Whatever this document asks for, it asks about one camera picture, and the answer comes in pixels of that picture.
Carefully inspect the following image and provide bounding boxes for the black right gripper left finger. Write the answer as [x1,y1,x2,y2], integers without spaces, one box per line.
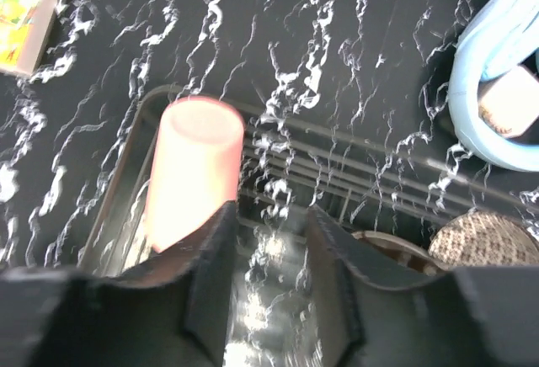
[1,201,238,366]

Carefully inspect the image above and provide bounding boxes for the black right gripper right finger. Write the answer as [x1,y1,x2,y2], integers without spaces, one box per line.
[305,207,538,366]

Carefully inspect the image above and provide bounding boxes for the brown floral patterned bowl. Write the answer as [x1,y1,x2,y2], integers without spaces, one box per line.
[428,211,538,266]

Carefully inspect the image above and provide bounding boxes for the red floral plate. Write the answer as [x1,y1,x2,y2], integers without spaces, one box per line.
[352,231,451,276]

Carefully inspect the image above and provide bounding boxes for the pink plastic cup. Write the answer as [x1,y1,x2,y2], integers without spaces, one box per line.
[143,96,244,253]

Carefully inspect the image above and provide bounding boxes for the pink cube die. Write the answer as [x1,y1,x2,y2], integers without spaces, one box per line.
[478,66,538,138]

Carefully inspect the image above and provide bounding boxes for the light blue headphones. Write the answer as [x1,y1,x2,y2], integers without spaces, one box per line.
[448,0,538,172]

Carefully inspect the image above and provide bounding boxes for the orange green paperback book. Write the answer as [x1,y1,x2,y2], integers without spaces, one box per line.
[1,0,58,77]

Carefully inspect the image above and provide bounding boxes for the wire dish rack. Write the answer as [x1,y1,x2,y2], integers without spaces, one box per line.
[75,84,539,367]

